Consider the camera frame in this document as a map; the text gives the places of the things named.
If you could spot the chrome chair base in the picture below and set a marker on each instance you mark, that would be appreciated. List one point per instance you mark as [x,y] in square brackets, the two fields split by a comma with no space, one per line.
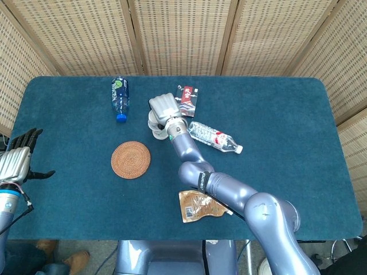
[342,245]

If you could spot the white floral paper cup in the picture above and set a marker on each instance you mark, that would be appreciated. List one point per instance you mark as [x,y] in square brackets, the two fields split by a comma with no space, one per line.
[161,137]
[159,132]
[152,120]

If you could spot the dark teal carpeted table cover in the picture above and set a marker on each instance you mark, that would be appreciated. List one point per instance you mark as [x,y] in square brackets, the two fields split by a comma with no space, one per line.
[71,114]

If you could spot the brown spouted drink pouch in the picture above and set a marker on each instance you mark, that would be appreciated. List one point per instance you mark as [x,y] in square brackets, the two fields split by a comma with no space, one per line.
[195,206]

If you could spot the clear water bottle red label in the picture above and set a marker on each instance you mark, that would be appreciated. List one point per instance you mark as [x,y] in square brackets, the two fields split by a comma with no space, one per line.
[212,136]

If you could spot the red black card box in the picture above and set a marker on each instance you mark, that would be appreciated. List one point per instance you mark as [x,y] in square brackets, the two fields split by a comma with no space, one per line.
[189,98]

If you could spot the grey-blue robot torso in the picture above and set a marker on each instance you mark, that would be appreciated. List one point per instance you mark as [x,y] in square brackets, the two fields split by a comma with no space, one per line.
[172,257]

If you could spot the blue jeans leg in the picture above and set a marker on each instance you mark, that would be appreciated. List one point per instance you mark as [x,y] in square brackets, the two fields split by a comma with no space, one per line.
[25,259]

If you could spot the woven wicker screen panel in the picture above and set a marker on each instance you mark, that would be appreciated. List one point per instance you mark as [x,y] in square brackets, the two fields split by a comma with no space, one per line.
[17,71]
[86,37]
[344,63]
[183,37]
[357,166]
[272,37]

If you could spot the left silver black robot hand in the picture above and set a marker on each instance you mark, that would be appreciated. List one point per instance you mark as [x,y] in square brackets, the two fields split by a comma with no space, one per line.
[14,163]

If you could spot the brown leather shoe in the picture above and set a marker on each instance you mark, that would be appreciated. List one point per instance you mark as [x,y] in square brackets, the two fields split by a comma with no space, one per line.
[47,247]
[77,260]

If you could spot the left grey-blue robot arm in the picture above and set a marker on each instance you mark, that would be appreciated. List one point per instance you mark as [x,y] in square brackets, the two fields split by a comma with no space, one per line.
[7,203]

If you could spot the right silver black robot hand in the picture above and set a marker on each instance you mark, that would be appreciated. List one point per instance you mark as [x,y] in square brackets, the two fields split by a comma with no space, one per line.
[164,106]

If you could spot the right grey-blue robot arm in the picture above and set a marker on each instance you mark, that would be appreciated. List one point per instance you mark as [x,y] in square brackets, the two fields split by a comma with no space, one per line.
[229,186]

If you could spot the blue capped plastic bottle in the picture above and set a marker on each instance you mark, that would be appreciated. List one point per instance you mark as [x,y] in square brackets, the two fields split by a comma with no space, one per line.
[120,94]

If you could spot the round woven rattan coaster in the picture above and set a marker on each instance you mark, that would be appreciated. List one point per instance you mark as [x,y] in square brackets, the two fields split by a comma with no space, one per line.
[131,160]

